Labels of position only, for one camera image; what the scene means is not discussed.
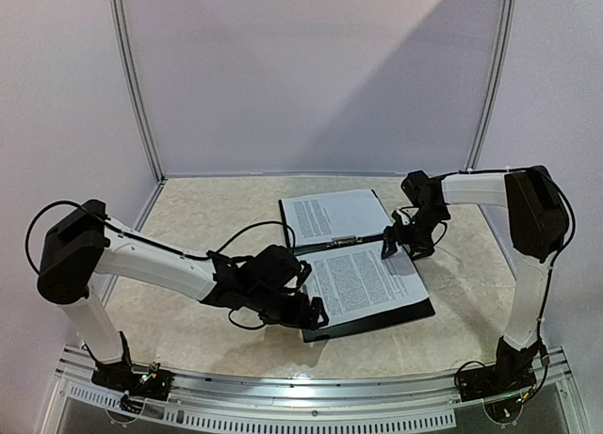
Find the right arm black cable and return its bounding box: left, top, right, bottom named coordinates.
left=437, top=168, right=579, bottom=407

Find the white printed sheet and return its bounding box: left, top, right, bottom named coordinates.
left=278, top=189, right=390, bottom=249

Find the aluminium frame post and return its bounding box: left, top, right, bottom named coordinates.
left=109, top=0, right=166, bottom=185
left=462, top=0, right=515, bottom=170

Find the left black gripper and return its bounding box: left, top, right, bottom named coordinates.
left=246, top=285, right=329, bottom=331

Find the perforated white cable tray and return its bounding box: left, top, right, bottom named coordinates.
left=57, top=383, right=458, bottom=433

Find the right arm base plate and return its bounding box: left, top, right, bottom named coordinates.
left=453, top=365, right=536, bottom=402

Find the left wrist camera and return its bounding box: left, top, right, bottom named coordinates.
left=296, top=261, right=312, bottom=288

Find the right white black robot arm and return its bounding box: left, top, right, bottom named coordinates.
left=381, top=166, right=574, bottom=393

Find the right aluminium frame post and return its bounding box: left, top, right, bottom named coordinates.
left=462, top=0, right=515, bottom=170

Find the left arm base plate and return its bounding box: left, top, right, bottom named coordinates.
left=91, top=362, right=175, bottom=401

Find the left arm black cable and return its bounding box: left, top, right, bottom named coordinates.
left=25, top=200, right=288, bottom=284

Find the aluminium front rail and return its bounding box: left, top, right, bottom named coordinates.
left=54, top=346, right=574, bottom=410

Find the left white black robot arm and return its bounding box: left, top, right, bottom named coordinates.
left=30, top=200, right=329, bottom=391

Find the white paper stack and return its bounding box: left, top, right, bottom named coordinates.
left=302, top=242, right=435, bottom=337

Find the left aluminium frame post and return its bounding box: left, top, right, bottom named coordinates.
left=109, top=0, right=166, bottom=185

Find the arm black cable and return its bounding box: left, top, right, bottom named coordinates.
left=437, top=168, right=579, bottom=407
left=25, top=200, right=288, bottom=284

